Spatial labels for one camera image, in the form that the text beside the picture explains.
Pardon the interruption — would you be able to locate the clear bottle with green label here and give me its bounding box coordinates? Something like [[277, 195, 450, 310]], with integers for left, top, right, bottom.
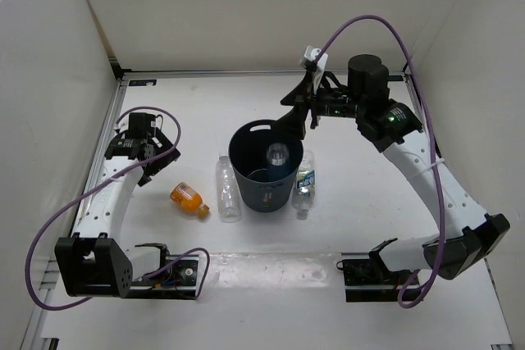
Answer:
[[291, 150, 316, 220]]

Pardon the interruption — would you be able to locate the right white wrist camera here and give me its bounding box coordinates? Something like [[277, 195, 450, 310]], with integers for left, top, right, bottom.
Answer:
[[300, 45, 328, 93]]

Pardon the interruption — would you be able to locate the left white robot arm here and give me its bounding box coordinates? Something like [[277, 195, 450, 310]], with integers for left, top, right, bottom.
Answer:
[[55, 112, 180, 298]]

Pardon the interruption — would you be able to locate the purple cable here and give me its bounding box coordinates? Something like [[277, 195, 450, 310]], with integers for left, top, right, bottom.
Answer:
[[315, 14, 446, 309], [26, 106, 211, 310]]

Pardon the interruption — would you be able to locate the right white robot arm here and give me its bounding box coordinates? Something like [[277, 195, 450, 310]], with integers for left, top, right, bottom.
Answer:
[[228, 54, 510, 284]]

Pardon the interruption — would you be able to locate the dark blue plastic bin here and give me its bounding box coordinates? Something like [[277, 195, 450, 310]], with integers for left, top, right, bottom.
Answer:
[[228, 120, 304, 213]]

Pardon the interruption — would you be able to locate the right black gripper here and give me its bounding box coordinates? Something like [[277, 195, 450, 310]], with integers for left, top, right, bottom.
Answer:
[[271, 71, 367, 140]]

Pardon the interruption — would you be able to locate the aluminium frame rail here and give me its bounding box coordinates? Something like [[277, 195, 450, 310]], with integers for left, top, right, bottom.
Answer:
[[19, 78, 121, 349]]

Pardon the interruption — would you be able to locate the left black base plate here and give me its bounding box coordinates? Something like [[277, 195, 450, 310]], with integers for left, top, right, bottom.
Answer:
[[126, 254, 201, 300]]

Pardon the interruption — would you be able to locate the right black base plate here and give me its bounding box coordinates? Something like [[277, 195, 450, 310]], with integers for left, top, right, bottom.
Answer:
[[336, 255, 412, 302]]

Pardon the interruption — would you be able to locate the orange juice bottle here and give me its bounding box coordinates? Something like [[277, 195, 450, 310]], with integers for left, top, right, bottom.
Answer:
[[170, 182, 209, 218]]

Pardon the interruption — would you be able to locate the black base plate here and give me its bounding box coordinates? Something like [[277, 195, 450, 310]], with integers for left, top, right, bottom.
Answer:
[[336, 255, 412, 302], [126, 254, 201, 300]]

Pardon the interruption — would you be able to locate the clear plastic water bottle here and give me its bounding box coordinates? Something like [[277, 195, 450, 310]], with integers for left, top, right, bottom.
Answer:
[[216, 155, 240, 223]]

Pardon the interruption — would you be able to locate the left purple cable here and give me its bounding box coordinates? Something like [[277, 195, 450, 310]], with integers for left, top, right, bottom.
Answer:
[[26, 106, 211, 310]]

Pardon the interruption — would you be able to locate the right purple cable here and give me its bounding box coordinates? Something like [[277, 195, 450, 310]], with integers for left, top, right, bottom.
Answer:
[[315, 14, 446, 309]]

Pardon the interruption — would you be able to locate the blue-tinted plastic bottle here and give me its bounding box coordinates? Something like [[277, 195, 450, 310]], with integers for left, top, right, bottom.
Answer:
[[266, 143, 290, 181]]

